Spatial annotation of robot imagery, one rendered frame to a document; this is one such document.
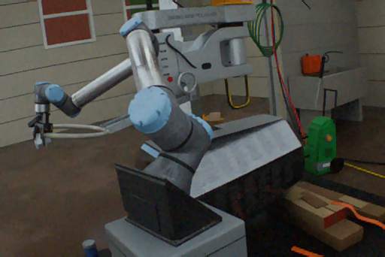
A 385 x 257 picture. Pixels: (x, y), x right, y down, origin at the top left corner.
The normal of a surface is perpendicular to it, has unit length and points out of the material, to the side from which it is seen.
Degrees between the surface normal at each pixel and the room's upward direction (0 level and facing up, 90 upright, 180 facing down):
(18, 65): 90
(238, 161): 45
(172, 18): 90
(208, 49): 90
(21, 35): 90
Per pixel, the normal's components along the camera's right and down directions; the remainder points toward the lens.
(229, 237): 0.58, 0.12
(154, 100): -0.48, -0.45
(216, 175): 0.25, -0.58
